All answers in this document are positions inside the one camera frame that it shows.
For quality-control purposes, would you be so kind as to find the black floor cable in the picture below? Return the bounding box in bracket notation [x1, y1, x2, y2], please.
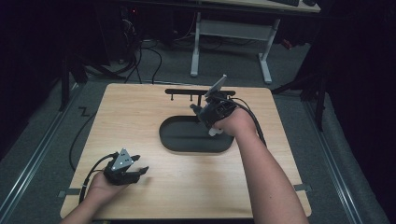
[68, 111, 98, 173]

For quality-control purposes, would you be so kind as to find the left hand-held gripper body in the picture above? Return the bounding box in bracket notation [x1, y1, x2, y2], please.
[103, 147, 141, 187]

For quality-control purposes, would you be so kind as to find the grey tape strip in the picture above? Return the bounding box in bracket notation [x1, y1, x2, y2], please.
[293, 183, 313, 192]
[57, 188, 82, 199]

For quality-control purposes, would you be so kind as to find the black keyboard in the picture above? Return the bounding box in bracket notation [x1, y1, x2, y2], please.
[270, 0, 301, 7]

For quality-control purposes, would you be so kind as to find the black oval tray with hook rack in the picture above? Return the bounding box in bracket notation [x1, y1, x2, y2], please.
[158, 88, 237, 154]

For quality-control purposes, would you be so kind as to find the bundle of black cables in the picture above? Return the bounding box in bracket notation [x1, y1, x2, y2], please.
[120, 6, 163, 85]

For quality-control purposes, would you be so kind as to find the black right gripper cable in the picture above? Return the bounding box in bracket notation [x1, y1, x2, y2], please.
[218, 95, 268, 147]

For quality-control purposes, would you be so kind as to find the metal floor rail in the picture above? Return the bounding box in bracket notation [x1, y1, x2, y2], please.
[0, 82, 80, 220]
[304, 101, 366, 224]

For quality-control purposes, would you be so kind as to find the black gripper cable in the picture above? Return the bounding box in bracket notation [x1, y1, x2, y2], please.
[218, 95, 268, 147]
[78, 151, 120, 205]

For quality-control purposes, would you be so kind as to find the person's left hand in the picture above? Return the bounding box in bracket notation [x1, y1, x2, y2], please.
[84, 171, 129, 204]

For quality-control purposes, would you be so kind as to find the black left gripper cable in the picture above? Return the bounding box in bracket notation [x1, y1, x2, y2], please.
[78, 151, 120, 205]

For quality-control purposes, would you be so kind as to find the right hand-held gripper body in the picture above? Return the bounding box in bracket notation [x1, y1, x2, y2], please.
[198, 74, 238, 129]

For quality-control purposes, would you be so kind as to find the black metal stand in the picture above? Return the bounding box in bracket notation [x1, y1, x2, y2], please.
[270, 69, 329, 133]
[58, 50, 125, 113]

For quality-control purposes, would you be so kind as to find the person's right hand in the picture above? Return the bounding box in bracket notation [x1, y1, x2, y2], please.
[212, 106, 260, 138]

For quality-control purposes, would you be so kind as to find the white metal frame desk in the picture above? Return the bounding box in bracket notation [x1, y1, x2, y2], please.
[190, 0, 322, 85]

